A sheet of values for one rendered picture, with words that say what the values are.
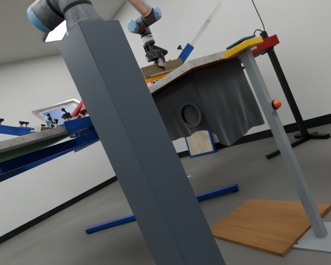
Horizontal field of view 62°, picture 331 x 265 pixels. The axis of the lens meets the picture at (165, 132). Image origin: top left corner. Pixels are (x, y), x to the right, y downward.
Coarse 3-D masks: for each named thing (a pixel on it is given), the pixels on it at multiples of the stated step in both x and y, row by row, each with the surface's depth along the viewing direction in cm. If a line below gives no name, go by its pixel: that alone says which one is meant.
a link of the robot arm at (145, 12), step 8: (128, 0) 148; (136, 0) 149; (144, 0) 154; (136, 8) 154; (144, 8) 155; (152, 8) 160; (144, 16) 160; (152, 16) 161; (160, 16) 162; (144, 24) 165
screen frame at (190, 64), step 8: (208, 56) 134; (216, 56) 138; (184, 64) 128; (192, 64) 126; (200, 64) 129; (208, 64) 137; (176, 72) 134; (184, 72) 130; (160, 80) 144; (168, 80) 140; (152, 88) 151; (160, 88) 150
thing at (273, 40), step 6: (270, 36) 256; (276, 36) 257; (264, 42) 255; (270, 42) 256; (276, 42) 256; (258, 48) 254; (264, 48) 255; (270, 48) 269; (258, 54) 277; (240, 60) 259
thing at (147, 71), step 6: (174, 60) 188; (180, 60) 191; (150, 66) 175; (156, 66) 177; (168, 66) 183; (174, 66) 187; (144, 72) 171; (150, 72) 174; (156, 72) 176; (144, 78) 172
